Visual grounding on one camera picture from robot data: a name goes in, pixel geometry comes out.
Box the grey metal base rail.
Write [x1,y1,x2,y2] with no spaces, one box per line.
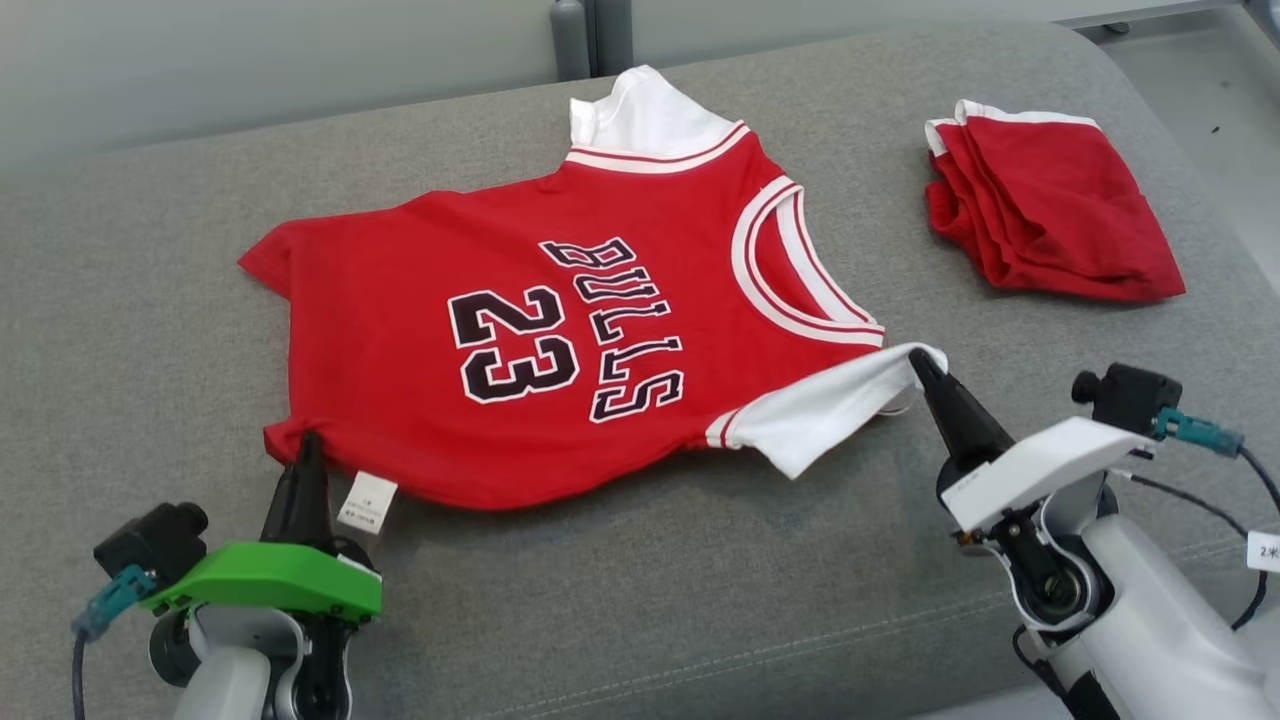
[1050,0,1251,34]

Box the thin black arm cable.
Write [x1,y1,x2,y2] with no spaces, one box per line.
[1115,470,1251,546]

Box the grey fabric sofa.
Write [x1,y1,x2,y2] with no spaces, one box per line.
[0,20,1280,720]

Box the grey rounded post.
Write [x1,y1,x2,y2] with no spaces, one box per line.
[550,0,591,81]
[597,0,635,77]

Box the right camera cable teal plug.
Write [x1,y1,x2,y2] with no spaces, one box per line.
[1152,408,1280,631]

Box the red Bulls 23 jersey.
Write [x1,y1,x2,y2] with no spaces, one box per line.
[238,65,949,536]

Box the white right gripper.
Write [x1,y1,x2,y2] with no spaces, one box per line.
[908,348,1156,536]

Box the red shorts white trim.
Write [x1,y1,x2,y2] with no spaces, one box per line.
[925,99,1187,303]

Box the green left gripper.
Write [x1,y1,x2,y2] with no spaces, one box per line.
[140,431,383,626]

